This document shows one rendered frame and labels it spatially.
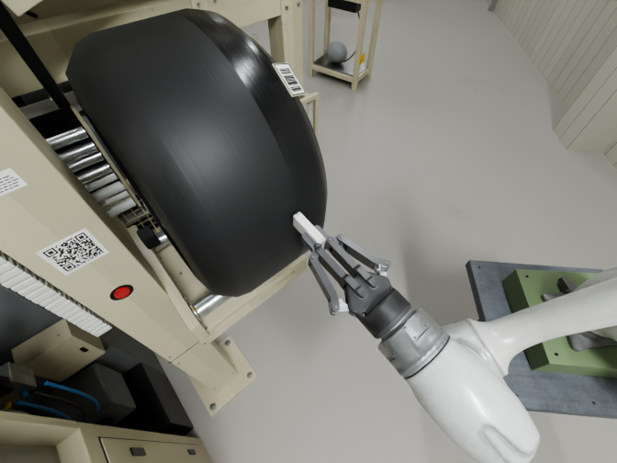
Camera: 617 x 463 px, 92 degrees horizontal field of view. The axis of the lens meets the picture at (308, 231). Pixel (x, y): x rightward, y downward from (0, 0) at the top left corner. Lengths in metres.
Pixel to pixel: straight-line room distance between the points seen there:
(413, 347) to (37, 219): 0.57
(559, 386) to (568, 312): 0.69
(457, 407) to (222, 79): 0.54
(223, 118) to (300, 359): 1.41
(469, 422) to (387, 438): 1.24
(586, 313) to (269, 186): 0.49
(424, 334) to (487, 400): 0.10
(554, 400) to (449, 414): 0.80
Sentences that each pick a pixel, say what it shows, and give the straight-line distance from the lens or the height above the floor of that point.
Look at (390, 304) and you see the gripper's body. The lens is 0.45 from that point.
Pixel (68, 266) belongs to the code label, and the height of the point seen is 1.20.
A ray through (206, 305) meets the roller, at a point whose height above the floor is 0.92.
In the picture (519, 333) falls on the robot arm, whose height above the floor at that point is 1.16.
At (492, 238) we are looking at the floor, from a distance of 2.37.
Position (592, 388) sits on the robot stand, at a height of 0.65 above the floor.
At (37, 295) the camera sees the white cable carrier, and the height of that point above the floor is 1.16.
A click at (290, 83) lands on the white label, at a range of 0.55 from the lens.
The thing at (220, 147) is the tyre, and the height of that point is 1.38.
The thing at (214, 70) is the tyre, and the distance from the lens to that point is 0.52.
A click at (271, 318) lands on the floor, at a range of 1.78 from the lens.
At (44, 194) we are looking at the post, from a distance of 0.57.
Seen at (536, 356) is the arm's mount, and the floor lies 0.69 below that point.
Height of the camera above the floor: 1.65
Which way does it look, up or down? 54 degrees down
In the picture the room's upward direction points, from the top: straight up
